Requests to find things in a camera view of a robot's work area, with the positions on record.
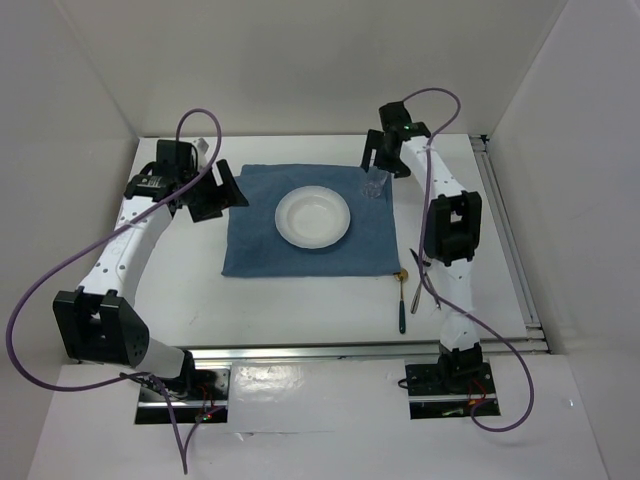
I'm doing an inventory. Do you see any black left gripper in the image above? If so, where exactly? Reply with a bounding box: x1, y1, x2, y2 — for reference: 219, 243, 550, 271
180, 159, 248, 223

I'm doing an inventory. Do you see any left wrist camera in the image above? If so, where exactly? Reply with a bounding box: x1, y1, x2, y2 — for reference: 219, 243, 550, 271
194, 138, 209, 169

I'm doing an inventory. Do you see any gold spoon green handle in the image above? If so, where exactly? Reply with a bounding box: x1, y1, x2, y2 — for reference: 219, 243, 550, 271
394, 268, 409, 335

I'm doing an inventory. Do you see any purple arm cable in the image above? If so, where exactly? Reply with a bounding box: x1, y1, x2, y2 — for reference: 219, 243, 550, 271
403, 88, 537, 432
6, 107, 222, 475

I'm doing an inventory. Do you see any blue cloth placemat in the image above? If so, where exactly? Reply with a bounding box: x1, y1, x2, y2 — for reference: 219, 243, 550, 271
222, 164, 400, 278

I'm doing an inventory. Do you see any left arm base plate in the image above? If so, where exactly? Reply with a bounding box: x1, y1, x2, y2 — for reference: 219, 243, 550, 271
134, 367, 231, 425

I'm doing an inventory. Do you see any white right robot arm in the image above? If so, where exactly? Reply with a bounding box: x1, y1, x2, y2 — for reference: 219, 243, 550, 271
361, 101, 483, 394

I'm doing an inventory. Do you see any white scalloped plate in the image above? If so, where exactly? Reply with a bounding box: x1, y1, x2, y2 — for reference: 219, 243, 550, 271
274, 186, 351, 250

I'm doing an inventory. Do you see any aluminium frame rail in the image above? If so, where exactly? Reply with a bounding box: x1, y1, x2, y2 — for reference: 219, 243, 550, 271
469, 135, 551, 354

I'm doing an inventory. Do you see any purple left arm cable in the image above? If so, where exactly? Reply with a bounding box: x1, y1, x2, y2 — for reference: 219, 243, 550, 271
6, 107, 222, 475

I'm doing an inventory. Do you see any silver fork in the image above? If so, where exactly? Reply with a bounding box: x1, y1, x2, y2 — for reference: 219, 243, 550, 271
421, 270, 442, 310

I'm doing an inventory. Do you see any clear drinking glass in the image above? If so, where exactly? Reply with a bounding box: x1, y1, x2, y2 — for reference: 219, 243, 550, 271
362, 166, 390, 199

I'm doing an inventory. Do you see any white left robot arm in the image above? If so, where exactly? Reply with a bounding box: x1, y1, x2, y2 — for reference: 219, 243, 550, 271
53, 139, 248, 399

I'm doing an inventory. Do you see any silver knife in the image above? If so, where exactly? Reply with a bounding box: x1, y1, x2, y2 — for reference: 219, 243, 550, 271
410, 249, 424, 315

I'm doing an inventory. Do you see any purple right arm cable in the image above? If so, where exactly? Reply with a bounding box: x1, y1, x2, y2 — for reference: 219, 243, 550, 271
403, 88, 537, 432

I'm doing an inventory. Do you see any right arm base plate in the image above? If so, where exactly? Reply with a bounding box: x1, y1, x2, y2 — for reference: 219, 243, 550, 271
397, 362, 501, 420

